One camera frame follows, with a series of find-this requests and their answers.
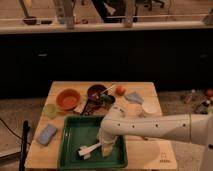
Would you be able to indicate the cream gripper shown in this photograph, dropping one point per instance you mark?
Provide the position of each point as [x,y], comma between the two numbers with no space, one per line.
[107,148]

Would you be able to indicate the white dish brush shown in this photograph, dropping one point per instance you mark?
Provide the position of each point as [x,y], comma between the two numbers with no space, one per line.
[85,151]

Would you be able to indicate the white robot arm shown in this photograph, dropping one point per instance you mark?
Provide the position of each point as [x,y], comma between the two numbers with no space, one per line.
[193,128]

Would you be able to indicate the dark maroon bowl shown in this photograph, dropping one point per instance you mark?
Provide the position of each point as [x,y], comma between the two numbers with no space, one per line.
[94,91]

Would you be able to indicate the orange red bowl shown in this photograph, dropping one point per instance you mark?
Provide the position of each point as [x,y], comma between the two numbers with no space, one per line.
[68,99]

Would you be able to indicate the green plastic tray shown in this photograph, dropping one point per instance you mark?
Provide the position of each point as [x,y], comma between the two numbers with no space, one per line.
[81,131]

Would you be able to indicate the dark brown spatula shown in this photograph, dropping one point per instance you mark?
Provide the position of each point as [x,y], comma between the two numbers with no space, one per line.
[91,107]

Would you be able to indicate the dark green cup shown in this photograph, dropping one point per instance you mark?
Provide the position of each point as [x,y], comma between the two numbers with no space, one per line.
[109,100]

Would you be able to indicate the orange ball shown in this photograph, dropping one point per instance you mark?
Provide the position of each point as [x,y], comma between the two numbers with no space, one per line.
[120,90]

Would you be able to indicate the wooden chopstick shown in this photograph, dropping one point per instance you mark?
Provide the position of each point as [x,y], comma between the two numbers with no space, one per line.
[109,88]

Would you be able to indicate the white cup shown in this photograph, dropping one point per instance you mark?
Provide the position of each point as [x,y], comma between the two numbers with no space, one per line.
[147,110]

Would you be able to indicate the blue sponge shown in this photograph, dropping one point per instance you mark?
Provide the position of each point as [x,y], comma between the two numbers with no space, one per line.
[47,134]

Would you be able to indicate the small green cup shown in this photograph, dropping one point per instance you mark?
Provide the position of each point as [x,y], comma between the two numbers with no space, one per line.
[50,110]

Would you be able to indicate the black stand pole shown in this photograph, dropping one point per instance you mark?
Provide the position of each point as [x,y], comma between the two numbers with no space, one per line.
[23,152]

